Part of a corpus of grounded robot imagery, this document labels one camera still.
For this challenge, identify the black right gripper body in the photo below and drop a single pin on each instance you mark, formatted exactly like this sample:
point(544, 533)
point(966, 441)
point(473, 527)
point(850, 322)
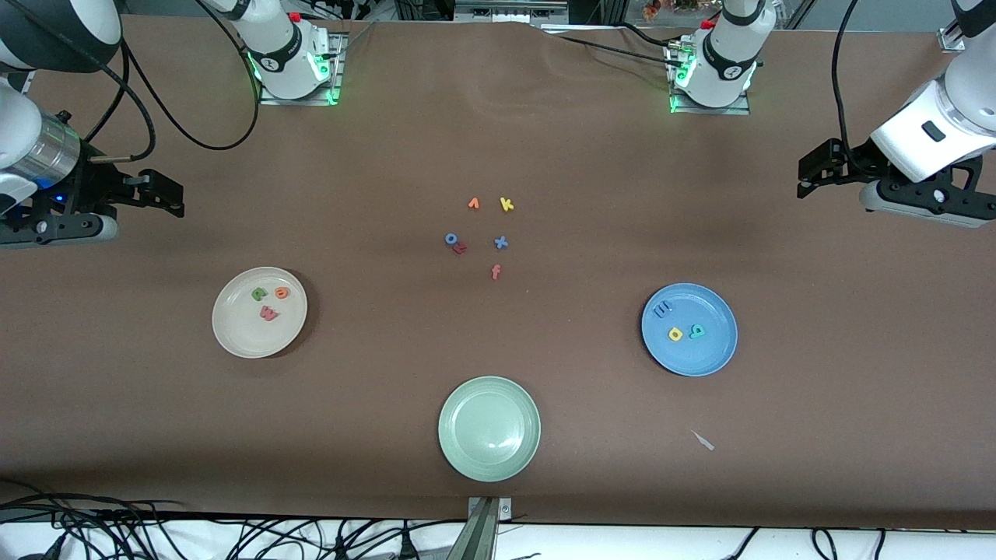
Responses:
point(92, 185)

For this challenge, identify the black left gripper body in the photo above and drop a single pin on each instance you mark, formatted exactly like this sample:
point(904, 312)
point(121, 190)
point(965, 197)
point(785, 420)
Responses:
point(846, 162)

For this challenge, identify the pink foam letter w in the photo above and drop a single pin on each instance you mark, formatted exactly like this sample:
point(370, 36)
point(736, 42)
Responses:
point(268, 314)

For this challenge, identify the teal foam letter g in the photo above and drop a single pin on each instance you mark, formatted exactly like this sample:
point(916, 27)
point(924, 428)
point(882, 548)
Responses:
point(698, 331)

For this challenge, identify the blue foam letter m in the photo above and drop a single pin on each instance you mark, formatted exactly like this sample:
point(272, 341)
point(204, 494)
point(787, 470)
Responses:
point(662, 309)

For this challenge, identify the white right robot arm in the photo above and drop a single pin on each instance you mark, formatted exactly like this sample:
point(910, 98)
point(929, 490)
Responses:
point(288, 54)

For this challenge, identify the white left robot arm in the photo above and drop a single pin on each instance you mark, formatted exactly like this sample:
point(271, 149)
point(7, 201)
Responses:
point(727, 54)

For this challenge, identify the aluminium corner profile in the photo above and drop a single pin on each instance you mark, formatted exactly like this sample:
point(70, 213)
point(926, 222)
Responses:
point(945, 39)

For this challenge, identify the beige brown plate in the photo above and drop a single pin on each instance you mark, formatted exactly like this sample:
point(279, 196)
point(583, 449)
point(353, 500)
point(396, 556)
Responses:
point(249, 334)

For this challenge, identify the blue plate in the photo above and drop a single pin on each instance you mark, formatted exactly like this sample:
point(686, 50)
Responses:
point(700, 362)

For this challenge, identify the dried reddish flowers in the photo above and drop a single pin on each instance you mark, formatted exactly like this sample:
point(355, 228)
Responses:
point(652, 9)

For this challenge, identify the small white paper scrap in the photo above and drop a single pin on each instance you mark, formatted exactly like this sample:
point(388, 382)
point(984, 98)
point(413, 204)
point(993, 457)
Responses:
point(703, 440)

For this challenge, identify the brown table cover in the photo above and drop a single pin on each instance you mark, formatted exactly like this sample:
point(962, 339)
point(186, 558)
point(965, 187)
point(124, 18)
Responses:
point(498, 140)

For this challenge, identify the pale green plate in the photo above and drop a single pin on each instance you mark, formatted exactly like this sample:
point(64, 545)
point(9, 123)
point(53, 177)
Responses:
point(489, 428)

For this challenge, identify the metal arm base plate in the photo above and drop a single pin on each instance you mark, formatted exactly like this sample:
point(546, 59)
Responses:
point(272, 100)
point(739, 110)

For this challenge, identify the aluminium frame bar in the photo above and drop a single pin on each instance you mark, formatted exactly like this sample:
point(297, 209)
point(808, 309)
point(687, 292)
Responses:
point(510, 11)

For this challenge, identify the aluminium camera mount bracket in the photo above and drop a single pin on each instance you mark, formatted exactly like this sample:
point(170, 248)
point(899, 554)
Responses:
point(482, 537)

